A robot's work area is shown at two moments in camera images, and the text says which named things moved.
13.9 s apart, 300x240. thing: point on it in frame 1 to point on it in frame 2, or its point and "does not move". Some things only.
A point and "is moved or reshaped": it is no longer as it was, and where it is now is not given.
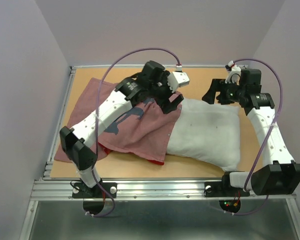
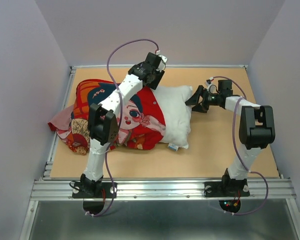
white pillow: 207,133 is moved or reshaped
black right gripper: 217,85 to 194,99
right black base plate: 218,189 does not move
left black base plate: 80,190 does not move
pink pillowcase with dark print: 143,130 is moved or reshaped
